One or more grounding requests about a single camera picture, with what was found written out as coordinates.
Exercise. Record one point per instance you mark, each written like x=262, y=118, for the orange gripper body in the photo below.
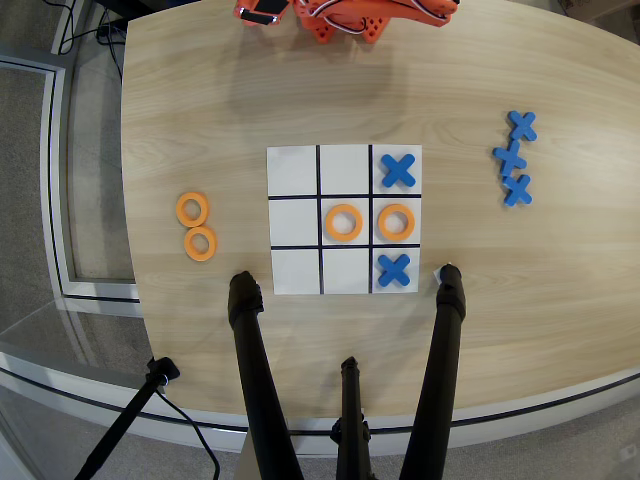
x=258, y=15

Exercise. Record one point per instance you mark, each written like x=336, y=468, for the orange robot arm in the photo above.
x=400, y=10

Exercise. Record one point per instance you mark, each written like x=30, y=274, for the white tic-tac-toe board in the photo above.
x=292, y=220

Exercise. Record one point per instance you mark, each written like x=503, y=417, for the blue foam cross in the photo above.
x=510, y=158
x=518, y=190
x=394, y=270
x=522, y=126
x=398, y=171

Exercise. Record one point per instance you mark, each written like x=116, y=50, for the small white tag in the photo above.
x=436, y=275

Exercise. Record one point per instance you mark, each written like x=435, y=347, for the black tripod leg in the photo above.
x=439, y=370
x=351, y=415
x=255, y=370

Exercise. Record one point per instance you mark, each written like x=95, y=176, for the thin black stand pole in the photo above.
x=127, y=417

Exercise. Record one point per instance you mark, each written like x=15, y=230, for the grey metal partition frame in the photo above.
x=56, y=175

